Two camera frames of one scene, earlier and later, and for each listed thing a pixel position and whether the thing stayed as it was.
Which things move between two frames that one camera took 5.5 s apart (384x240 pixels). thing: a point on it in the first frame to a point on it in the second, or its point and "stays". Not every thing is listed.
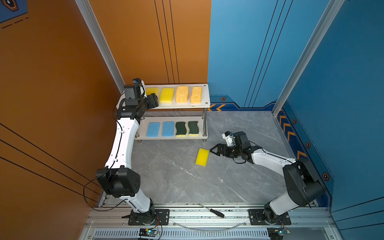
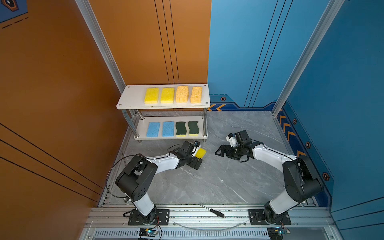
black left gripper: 152,101 to 194,164
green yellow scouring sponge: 193,128 stays
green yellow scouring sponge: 181,130 stays
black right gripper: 219,146 stays
